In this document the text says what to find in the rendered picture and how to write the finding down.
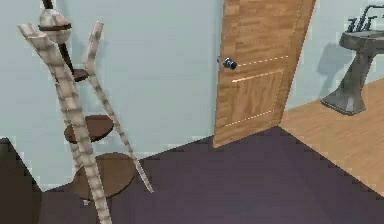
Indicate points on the grey pedestal sink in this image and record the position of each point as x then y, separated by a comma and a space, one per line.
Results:
355, 80

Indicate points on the brown wooden room door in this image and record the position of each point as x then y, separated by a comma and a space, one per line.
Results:
256, 66

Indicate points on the dark round door knob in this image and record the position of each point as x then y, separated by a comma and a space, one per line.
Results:
230, 63

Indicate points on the pale wooden tiered shelf stand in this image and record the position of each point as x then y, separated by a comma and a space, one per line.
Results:
77, 116

